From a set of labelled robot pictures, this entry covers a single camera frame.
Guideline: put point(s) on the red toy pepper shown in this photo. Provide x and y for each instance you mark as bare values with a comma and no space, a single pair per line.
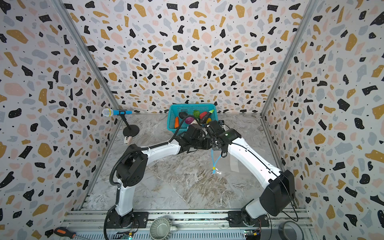
202,115

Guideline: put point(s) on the teal plastic basket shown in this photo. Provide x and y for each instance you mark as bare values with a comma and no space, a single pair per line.
181,110

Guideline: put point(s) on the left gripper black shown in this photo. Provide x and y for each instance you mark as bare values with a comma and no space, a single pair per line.
206,144

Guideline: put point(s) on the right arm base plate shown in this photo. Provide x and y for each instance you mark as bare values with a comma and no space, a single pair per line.
242,219

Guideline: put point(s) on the aluminium rail frame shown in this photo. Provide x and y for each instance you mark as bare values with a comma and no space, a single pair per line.
191,224

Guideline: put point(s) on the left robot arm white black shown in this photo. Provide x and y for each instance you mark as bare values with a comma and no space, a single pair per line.
129,170

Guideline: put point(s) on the purple toy onion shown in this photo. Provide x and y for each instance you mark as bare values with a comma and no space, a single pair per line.
189,120

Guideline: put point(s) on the grey tape roll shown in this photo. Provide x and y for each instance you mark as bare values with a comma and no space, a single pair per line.
290,230

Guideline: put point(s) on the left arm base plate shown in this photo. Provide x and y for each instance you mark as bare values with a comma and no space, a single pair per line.
132,220

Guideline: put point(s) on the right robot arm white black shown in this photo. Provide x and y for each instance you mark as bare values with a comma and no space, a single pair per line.
279,186

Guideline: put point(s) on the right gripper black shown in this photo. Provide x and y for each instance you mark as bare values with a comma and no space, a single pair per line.
210,127

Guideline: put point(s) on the green toy leaf vegetable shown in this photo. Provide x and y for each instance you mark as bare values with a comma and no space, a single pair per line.
196,114

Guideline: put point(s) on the orange handled screwdriver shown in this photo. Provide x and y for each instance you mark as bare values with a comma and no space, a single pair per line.
64,232

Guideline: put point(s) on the orange toy carrot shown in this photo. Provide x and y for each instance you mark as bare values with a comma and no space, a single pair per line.
177,122

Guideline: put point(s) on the black toy avocado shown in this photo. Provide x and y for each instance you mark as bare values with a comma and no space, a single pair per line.
182,115

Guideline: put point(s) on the clear zip top bag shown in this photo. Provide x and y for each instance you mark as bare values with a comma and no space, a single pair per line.
241,186

